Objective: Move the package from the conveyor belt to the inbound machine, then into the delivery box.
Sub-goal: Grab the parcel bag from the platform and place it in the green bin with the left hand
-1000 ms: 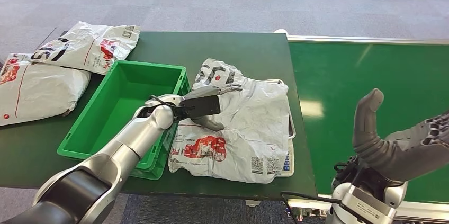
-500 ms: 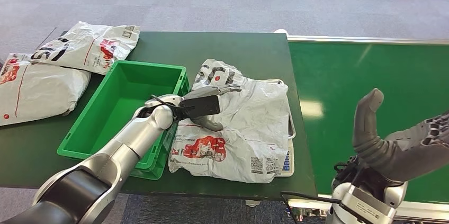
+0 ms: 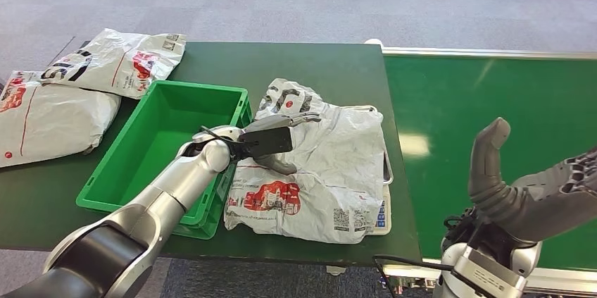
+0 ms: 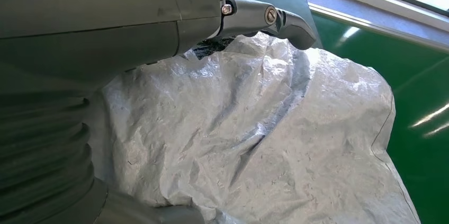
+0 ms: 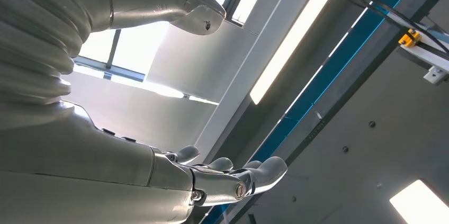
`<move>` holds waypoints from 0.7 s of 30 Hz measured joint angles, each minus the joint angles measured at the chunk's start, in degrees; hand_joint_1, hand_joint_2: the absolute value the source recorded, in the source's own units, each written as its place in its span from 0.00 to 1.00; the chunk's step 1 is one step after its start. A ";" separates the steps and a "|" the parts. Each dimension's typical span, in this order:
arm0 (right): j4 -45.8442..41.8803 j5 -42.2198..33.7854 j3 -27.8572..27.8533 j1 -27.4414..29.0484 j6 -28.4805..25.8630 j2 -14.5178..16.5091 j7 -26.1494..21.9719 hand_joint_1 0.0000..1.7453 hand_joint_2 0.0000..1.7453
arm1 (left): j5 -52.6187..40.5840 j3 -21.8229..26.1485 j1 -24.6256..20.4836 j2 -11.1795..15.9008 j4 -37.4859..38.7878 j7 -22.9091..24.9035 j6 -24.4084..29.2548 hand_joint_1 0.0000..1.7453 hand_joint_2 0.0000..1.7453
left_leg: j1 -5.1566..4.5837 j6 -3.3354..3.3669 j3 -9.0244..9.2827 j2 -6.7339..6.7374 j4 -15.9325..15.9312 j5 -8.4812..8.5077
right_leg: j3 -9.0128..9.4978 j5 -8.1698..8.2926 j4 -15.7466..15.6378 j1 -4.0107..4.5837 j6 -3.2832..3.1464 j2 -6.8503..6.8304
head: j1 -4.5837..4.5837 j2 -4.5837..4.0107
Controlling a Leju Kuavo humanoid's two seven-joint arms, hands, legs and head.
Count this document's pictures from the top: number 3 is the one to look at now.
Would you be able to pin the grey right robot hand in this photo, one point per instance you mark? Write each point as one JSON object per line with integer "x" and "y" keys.
{"x": 536, "y": 207}

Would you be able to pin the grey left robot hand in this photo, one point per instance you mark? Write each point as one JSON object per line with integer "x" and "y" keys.
{"x": 273, "y": 121}

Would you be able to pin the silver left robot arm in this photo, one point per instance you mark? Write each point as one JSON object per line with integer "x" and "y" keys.
{"x": 186, "y": 184}

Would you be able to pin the green conveyor belt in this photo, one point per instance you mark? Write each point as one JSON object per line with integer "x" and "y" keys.
{"x": 466, "y": 95}

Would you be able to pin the flat grey courier bag package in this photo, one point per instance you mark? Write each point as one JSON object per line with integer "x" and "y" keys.
{"x": 116, "y": 58}

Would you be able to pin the large grey courier bag package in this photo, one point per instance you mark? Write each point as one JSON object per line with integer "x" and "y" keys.
{"x": 51, "y": 123}

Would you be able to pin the dark green table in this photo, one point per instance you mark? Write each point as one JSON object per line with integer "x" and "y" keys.
{"x": 303, "y": 60}

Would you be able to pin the green plastic crate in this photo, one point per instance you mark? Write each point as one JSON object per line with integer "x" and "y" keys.
{"x": 154, "y": 146}

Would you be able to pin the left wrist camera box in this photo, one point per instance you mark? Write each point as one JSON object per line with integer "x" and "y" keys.
{"x": 268, "y": 143}

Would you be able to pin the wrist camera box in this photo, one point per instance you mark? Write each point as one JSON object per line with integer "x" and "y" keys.
{"x": 489, "y": 272}
{"x": 268, "y": 143}

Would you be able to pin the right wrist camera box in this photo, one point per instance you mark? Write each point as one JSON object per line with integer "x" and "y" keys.
{"x": 489, "y": 272}

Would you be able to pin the silver conveyor frame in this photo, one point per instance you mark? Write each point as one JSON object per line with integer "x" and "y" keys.
{"x": 489, "y": 53}

